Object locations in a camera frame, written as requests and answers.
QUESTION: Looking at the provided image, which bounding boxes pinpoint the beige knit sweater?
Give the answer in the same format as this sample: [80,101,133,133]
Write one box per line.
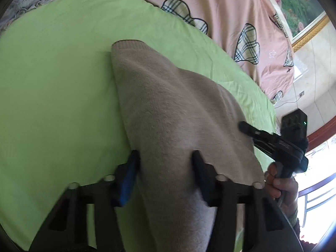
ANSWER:
[110,39,265,252]

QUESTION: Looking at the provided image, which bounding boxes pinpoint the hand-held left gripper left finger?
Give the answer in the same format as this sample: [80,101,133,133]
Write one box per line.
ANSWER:
[29,150,141,252]

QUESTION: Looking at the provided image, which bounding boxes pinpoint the dark metal railing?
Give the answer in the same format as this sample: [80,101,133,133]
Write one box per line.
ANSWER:
[297,172,336,229]

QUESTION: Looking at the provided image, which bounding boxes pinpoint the gold framed flower painting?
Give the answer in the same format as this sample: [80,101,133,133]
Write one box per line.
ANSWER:
[252,0,330,53]

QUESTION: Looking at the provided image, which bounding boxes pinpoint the person's right forearm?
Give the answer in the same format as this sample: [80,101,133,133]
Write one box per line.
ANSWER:
[285,207,302,242]

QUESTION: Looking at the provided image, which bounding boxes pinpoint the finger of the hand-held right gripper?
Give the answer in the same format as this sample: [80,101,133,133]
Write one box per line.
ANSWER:
[253,139,273,159]
[238,121,276,143]

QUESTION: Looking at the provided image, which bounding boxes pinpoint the red-brown wooden window frame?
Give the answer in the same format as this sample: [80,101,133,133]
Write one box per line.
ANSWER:
[307,122,336,149]

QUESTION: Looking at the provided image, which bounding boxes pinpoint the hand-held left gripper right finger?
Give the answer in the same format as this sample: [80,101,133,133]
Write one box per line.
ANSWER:
[192,150,302,252]

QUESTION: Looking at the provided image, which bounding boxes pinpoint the green bed sheet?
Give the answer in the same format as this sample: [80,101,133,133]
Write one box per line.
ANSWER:
[0,0,277,252]

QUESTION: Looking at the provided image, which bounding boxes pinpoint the person's right hand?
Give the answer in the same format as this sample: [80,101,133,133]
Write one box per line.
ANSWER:
[265,163,299,216]

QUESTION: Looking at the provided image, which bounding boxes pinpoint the pink quilt with plaid hearts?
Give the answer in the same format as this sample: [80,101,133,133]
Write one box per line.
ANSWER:
[94,0,296,105]

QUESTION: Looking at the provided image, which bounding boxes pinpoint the thin dark cable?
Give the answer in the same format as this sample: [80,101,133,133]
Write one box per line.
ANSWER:
[274,94,302,108]

